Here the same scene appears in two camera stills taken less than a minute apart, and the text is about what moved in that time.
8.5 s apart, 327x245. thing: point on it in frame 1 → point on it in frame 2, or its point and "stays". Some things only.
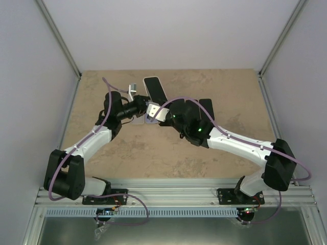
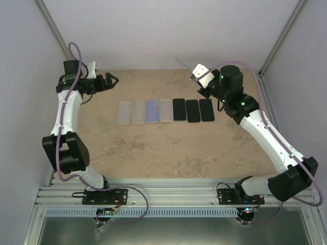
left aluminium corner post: x=53 y=26 stays
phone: x=154 y=89 → x=184 y=65
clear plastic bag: x=98 y=230 stays
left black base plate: x=117 y=200 stays
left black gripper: x=140 y=101 → x=102 y=86
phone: x=208 y=104 stays
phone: x=192 y=111 stays
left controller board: x=104 y=211 stays
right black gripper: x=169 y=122 → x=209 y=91
